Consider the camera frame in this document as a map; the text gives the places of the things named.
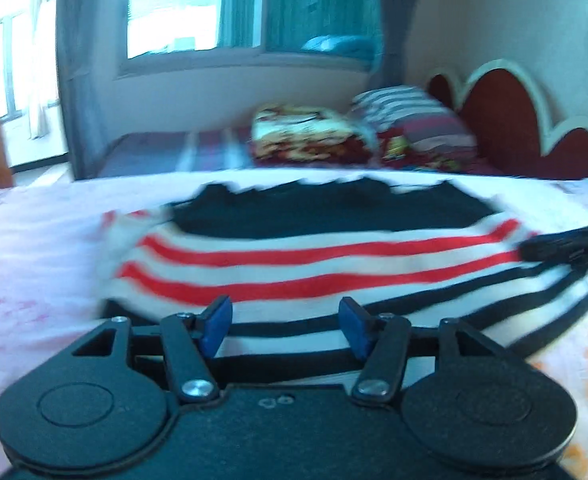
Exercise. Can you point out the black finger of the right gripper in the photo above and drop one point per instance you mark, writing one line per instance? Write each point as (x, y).
(569, 247)

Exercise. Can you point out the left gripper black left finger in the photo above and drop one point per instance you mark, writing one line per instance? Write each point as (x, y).
(189, 342)

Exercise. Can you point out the striped small mattress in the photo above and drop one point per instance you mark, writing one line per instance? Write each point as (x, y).
(138, 154)

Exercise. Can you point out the large bedroom window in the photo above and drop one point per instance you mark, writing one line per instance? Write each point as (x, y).
(175, 33)

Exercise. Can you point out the grey curtain left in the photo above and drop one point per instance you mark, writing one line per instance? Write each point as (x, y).
(81, 112)

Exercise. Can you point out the striped knit sweater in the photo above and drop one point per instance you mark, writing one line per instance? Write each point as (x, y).
(286, 256)

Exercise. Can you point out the floral white bed sheet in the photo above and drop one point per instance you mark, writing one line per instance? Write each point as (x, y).
(51, 243)

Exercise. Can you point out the red heart headboard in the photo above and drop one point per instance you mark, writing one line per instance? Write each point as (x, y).
(508, 113)

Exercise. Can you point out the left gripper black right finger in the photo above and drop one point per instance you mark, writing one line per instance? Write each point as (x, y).
(381, 344)

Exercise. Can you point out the grey curtain right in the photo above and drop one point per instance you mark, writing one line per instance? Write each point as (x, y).
(389, 67)

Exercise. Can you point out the blue folded quilt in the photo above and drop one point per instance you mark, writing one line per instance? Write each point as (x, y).
(345, 46)

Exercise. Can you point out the side room window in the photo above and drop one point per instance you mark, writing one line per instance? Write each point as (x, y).
(27, 56)

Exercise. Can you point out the striped pillow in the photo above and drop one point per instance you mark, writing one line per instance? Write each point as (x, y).
(414, 130)

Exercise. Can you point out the folded floral blanket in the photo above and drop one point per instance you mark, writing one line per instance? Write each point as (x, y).
(283, 134)

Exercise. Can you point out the grey curtain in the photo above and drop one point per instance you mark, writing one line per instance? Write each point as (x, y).
(389, 67)
(81, 112)

